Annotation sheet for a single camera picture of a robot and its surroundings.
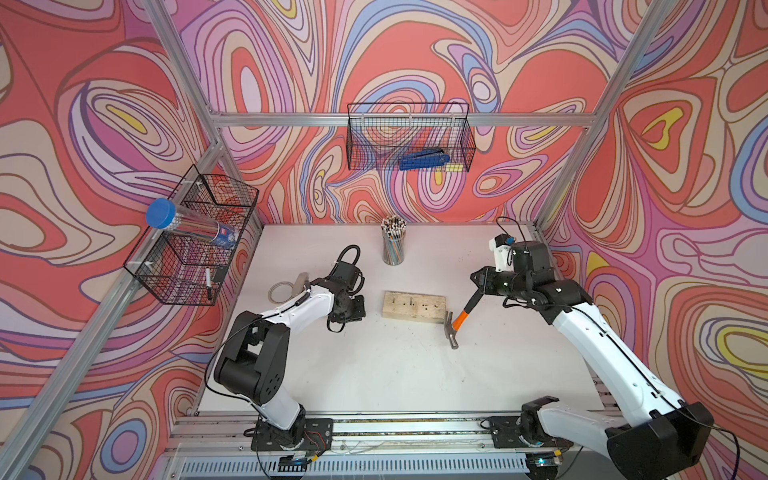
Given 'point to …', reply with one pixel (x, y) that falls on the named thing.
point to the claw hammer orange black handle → (452, 328)
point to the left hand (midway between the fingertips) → (364, 315)
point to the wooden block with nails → (414, 306)
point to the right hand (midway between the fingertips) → (475, 284)
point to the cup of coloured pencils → (393, 229)
